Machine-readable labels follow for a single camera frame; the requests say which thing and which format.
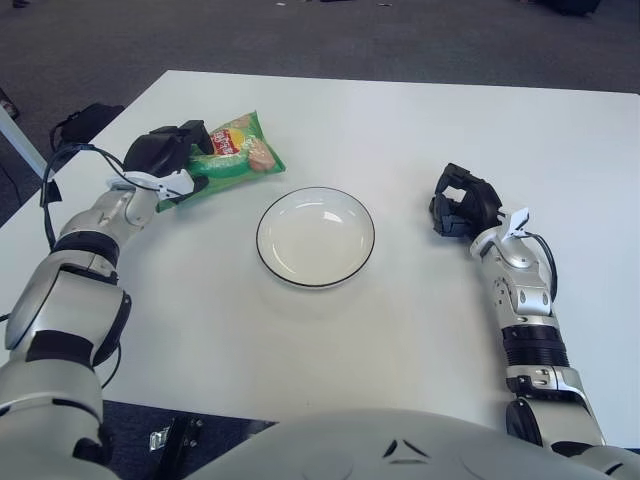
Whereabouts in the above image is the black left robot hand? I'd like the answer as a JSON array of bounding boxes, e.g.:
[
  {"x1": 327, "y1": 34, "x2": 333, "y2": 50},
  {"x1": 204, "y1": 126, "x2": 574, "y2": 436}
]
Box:
[{"x1": 123, "y1": 119, "x2": 214, "y2": 193}]

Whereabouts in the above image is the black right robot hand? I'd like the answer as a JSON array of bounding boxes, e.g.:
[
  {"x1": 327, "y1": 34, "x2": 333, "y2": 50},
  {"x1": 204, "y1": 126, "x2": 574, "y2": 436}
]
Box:
[{"x1": 428, "y1": 162, "x2": 504, "y2": 239}]

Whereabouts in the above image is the green snack chips bag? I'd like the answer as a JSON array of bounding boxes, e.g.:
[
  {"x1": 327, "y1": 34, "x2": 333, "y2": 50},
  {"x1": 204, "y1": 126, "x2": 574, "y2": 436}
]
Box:
[{"x1": 154, "y1": 109, "x2": 287, "y2": 214}]

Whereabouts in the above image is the white plate with black rim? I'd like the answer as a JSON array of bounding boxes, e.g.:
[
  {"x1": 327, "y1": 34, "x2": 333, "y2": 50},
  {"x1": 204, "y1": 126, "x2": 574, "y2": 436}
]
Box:
[{"x1": 256, "y1": 186, "x2": 376, "y2": 290}]

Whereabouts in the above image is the white left wrist connector block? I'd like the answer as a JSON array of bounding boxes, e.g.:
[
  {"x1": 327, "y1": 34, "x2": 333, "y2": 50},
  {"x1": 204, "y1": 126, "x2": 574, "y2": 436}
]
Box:
[{"x1": 106, "y1": 169, "x2": 196, "y2": 202}]

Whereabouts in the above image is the white wrist connector block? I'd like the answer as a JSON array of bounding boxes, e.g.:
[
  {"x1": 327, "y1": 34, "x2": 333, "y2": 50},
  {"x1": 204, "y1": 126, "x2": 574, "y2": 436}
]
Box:
[
  {"x1": 106, "y1": 169, "x2": 196, "y2": 202},
  {"x1": 502, "y1": 207, "x2": 532, "y2": 241}
]

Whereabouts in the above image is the white right wrist connector block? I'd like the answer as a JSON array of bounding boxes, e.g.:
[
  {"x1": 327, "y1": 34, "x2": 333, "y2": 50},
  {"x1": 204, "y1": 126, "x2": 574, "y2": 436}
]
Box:
[{"x1": 502, "y1": 207, "x2": 532, "y2": 241}]

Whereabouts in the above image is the black bag on floor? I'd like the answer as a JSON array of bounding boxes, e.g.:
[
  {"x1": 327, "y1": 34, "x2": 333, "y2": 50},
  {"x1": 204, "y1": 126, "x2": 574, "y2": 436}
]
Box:
[{"x1": 48, "y1": 102, "x2": 125, "y2": 151}]

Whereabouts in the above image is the white neighbouring table edge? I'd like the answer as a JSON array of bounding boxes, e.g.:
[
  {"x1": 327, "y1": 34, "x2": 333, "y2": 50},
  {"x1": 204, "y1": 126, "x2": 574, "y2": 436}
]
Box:
[{"x1": 0, "y1": 107, "x2": 49, "y2": 179}]

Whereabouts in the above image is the dark shoe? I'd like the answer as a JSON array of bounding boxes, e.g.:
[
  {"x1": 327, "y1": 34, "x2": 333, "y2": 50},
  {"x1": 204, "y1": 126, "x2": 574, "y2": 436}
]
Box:
[{"x1": 0, "y1": 87, "x2": 21, "y2": 119}]

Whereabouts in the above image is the grey robot torso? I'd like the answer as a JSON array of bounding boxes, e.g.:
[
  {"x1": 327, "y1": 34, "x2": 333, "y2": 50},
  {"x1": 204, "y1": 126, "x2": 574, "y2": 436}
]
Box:
[{"x1": 184, "y1": 408, "x2": 616, "y2": 480}]

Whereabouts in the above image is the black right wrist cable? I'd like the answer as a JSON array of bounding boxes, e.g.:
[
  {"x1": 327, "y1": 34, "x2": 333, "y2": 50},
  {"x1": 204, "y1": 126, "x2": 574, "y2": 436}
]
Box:
[{"x1": 524, "y1": 232, "x2": 559, "y2": 296}]

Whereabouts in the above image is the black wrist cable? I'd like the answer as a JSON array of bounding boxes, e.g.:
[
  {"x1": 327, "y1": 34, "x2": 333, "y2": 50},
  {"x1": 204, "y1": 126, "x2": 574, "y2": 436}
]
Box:
[
  {"x1": 39, "y1": 142, "x2": 126, "y2": 251},
  {"x1": 524, "y1": 232, "x2": 559, "y2": 296}
]

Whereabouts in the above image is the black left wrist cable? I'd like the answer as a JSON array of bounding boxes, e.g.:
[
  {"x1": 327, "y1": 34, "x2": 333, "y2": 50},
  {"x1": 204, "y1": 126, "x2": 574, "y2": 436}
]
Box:
[{"x1": 39, "y1": 142, "x2": 126, "y2": 251}]

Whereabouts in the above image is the black bracket with screws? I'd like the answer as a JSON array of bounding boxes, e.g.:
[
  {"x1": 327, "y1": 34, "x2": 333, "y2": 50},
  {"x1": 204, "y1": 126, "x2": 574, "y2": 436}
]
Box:
[{"x1": 149, "y1": 414, "x2": 204, "y2": 480}]

